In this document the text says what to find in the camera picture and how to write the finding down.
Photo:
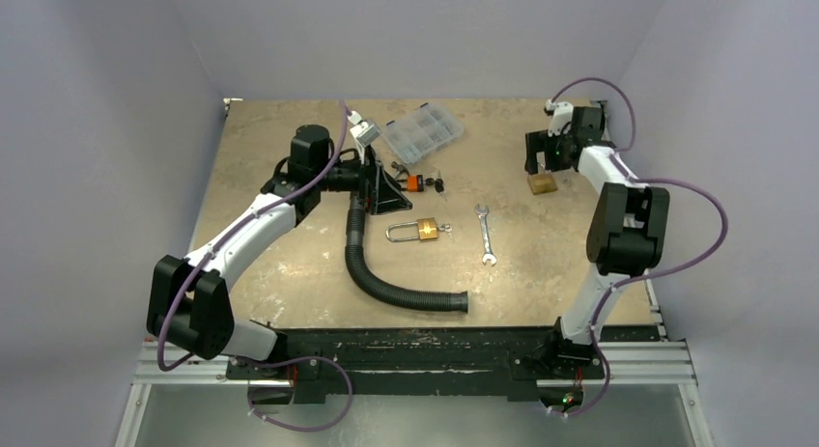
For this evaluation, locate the black keys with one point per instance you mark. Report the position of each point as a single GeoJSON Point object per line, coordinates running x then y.
{"type": "Point", "coordinates": [437, 183]}

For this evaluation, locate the orange padlock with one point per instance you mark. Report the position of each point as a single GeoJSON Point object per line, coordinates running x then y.
{"type": "Point", "coordinates": [415, 184]}

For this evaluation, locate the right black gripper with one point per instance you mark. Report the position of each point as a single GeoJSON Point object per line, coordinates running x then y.
{"type": "Point", "coordinates": [546, 150]}

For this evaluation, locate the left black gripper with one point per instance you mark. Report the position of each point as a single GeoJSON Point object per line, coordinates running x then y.
{"type": "Point", "coordinates": [381, 197]}

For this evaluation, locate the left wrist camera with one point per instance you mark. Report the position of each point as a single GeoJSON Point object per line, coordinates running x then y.
{"type": "Point", "coordinates": [363, 131]}

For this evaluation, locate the aluminium frame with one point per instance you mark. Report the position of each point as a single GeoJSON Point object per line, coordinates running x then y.
{"type": "Point", "coordinates": [631, 363]}

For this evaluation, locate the silver wrench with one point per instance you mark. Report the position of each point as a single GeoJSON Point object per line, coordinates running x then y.
{"type": "Point", "coordinates": [488, 257]}

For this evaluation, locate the brass padlock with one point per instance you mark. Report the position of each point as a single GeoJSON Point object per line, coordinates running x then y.
{"type": "Point", "coordinates": [542, 183]}
{"type": "Point", "coordinates": [422, 229]}

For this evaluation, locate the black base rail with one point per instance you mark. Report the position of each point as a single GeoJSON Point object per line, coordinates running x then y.
{"type": "Point", "coordinates": [457, 361]}

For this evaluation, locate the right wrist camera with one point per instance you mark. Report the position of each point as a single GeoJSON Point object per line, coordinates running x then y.
{"type": "Point", "coordinates": [561, 114]}

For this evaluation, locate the clear plastic organizer box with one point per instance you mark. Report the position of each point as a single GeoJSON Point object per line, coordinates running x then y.
{"type": "Point", "coordinates": [424, 131]}

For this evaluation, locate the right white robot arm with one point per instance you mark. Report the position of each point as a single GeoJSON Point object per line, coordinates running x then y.
{"type": "Point", "coordinates": [626, 234]}

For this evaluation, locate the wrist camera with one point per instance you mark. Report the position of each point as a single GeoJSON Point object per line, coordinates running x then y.
{"type": "Point", "coordinates": [363, 131]}
{"type": "Point", "coordinates": [561, 114]}

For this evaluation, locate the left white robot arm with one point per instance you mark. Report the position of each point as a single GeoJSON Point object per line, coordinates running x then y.
{"type": "Point", "coordinates": [190, 305]}

